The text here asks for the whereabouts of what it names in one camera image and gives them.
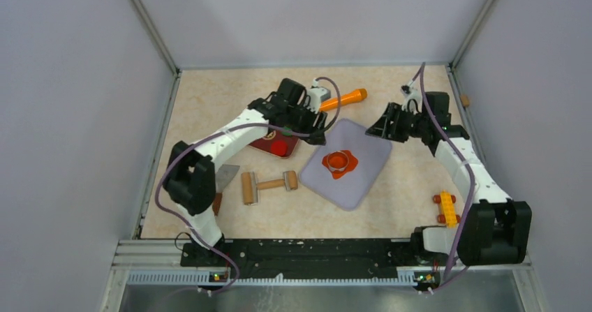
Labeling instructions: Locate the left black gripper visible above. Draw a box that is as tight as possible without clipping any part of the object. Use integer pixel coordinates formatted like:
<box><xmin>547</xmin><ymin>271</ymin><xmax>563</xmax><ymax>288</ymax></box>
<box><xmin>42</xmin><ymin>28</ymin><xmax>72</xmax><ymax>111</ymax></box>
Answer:
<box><xmin>286</xmin><ymin>102</ymin><xmax>328</xmax><ymax>147</ymax></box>

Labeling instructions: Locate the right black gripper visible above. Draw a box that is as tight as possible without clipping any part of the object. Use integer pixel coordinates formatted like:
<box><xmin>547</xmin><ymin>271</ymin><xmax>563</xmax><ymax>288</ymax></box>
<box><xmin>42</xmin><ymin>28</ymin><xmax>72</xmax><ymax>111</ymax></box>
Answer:
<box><xmin>365</xmin><ymin>103</ymin><xmax>427</xmax><ymax>144</ymax></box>

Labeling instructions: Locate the orange-red dough lump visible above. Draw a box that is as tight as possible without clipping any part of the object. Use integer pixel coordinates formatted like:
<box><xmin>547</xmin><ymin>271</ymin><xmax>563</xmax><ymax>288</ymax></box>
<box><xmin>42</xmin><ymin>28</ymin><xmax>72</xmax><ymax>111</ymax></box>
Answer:
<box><xmin>321</xmin><ymin>150</ymin><xmax>359</xmax><ymax>180</ymax></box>

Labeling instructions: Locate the wooden double-ended dough roller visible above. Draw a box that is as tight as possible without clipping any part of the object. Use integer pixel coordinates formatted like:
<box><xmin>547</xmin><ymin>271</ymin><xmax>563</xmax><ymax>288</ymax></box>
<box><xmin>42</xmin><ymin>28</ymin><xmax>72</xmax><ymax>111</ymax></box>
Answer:
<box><xmin>240</xmin><ymin>170</ymin><xmax>299</xmax><ymax>206</ymax></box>

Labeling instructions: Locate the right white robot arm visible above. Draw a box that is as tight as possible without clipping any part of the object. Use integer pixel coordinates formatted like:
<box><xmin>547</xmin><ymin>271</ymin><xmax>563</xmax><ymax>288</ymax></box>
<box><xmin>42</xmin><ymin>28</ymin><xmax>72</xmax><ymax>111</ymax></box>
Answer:
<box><xmin>365</xmin><ymin>91</ymin><xmax>532</xmax><ymax>266</ymax></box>

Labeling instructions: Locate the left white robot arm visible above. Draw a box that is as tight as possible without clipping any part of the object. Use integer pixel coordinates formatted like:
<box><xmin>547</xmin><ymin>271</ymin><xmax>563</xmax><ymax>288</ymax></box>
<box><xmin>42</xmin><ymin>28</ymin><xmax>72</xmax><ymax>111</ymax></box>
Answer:
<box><xmin>157</xmin><ymin>78</ymin><xmax>331</xmax><ymax>266</ymax></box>

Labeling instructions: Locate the green dough disc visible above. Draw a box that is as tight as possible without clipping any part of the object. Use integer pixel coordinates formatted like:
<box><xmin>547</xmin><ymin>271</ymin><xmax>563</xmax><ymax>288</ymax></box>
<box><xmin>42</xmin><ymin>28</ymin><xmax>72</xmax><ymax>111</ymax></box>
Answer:
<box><xmin>282</xmin><ymin>127</ymin><xmax>292</xmax><ymax>137</ymax></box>

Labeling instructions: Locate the red dough disc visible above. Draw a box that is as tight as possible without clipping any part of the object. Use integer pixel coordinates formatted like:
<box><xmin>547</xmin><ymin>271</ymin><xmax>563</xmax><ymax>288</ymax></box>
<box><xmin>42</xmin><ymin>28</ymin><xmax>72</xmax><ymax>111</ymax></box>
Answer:
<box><xmin>269</xmin><ymin>140</ymin><xmax>288</xmax><ymax>157</ymax></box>

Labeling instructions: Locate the dark red lacquer tray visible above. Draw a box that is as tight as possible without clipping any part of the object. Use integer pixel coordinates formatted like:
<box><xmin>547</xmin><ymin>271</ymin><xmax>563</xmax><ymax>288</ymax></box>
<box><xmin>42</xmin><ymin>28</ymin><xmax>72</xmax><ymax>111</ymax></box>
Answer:
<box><xmin>249</xmin><ymin>131</ymin><xmax>300</xmax><ymax>158</ymax></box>

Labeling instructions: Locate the orange plastic rolling pin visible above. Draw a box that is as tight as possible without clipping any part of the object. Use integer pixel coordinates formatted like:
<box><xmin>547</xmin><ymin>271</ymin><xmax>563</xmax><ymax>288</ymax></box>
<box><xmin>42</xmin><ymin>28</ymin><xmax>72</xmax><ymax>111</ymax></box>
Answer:
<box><xmin>320</xmin><ymin>89</ymin><xmax>368</xmax><ymax>112</ymax></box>

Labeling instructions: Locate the lavender plastic cutting board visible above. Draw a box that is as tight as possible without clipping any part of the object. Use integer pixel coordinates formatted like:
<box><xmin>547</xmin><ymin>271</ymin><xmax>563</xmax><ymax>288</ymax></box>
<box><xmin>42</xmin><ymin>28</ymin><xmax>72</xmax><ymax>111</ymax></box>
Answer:
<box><xmin>299</xmin><ymin>119</ymin><xmax>392</xmax><ymax>211</ymax></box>

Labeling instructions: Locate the yellow toy car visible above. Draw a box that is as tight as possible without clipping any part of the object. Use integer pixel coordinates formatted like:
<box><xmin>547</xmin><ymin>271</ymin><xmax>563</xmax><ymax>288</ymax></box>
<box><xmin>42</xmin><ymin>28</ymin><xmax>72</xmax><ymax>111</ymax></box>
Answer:
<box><xmin>432</xmin><ymin>191</ymin><xmax>461</xmax><ymax>228</ymax></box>

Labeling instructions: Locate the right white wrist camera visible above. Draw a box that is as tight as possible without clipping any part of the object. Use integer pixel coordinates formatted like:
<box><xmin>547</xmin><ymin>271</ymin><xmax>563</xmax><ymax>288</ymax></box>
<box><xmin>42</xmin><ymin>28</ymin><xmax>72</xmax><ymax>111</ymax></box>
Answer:
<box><xmin>401</xmin><ymin>85</ymin><xmax>422</xmax><ymax>113</ymax></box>

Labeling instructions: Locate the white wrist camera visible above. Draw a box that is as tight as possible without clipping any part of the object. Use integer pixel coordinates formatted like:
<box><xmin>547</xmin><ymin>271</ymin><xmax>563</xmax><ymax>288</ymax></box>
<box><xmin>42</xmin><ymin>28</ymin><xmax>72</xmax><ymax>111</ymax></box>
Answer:
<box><xmin>306</xmin><ymin>87</ymin><xmax>331</xmax><ymax>113</ymax></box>
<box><xmin>401</xmin><ymin>85</ymin><xmax>422</xmax><ymax>113</ymax></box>

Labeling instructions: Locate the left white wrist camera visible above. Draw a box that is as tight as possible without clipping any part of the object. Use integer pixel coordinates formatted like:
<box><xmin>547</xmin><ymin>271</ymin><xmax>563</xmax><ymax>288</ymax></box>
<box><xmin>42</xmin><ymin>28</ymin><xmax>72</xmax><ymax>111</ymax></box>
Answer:
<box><xmin>306</xmin><ymin>87</ymin><xmax>331</xmax><ymax>113</ymax></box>

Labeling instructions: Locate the small tan wall knob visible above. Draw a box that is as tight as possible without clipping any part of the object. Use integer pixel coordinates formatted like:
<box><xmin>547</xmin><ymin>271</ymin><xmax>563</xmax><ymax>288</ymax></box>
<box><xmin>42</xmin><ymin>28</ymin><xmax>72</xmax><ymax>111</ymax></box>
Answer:
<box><xmin>459</xmin><ymin>94</ymin><xmax>471</xmax><ymax>108</ymax></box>

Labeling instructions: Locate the metal scraper wooden handle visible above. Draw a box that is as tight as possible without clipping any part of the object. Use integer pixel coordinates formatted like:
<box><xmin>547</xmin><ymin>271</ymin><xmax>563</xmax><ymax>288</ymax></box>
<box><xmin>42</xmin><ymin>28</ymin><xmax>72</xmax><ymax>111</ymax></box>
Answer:
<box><xmin>212</xmin><ymin>164</ymin><xmax>240</xmax><ymax>216</ymax></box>

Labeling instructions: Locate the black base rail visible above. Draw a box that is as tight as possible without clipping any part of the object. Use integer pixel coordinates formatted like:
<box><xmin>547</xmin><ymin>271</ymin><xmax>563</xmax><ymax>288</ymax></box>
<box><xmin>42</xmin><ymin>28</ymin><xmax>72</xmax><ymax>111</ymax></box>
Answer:
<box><xmin>180</xmin><ymin>237</ymin><xmax>459</xmax><ymax>283</ymax></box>

